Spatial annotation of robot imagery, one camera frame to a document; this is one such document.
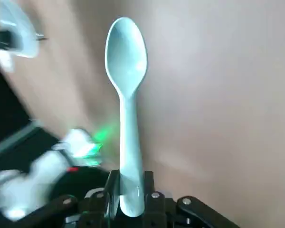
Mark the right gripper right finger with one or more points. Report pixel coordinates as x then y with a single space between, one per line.
161 209

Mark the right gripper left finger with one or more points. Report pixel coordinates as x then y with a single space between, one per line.
97 206

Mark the small white spoon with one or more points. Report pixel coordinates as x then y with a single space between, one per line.
126 59

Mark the small white crucible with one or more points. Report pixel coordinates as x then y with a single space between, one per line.
23 35

